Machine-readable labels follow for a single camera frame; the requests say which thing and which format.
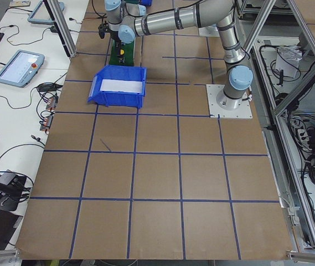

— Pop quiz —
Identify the green conveyor belt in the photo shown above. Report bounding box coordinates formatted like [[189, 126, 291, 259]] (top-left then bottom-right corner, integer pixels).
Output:
[[109, 0, 138, 67]]

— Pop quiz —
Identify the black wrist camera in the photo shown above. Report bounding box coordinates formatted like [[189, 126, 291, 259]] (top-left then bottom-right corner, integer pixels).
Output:
[[98, 23, 109, 39]]

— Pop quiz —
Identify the teach pendant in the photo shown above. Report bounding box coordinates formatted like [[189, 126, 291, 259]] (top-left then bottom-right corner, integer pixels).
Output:
[[0, 50, 45, 88], [27, 1, 53, 25]]

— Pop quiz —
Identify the white foam pad left bin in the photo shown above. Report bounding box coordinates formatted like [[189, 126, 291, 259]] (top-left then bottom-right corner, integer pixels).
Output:
[[100, 79, 143, 93]]

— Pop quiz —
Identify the aluminium frame post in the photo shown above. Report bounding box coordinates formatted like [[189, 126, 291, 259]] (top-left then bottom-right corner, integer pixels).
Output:
[[43, 0, 76, 58]]

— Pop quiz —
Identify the blue right plastic bin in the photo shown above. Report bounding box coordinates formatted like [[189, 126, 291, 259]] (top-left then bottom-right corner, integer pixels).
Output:
[[139, 0, 152, 7]]

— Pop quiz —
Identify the far teach pendant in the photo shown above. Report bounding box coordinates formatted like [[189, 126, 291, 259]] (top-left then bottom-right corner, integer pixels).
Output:
[[27, 1, 53, 25]]

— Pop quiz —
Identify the blue plastic bin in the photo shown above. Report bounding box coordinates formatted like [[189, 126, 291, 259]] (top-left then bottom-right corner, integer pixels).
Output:
[[139, 0, 152, 7], [87, 65, 147, 109]]

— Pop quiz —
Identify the blue left plastic bin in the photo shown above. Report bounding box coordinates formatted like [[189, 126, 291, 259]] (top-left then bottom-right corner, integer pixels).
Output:
[[87, 65, 147, 109]]

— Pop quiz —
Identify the near teach pendant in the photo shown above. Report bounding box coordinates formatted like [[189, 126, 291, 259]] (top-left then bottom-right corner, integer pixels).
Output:
[[0, 50, 45, 88]]

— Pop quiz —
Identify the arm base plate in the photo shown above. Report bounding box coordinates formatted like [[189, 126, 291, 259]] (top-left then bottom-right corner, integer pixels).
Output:
[[198, 25, 220, 38], [206, 84, 252, 119]]

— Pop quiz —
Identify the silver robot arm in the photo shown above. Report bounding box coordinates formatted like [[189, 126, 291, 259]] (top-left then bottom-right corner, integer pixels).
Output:
[[99, 1, 254, 110]]

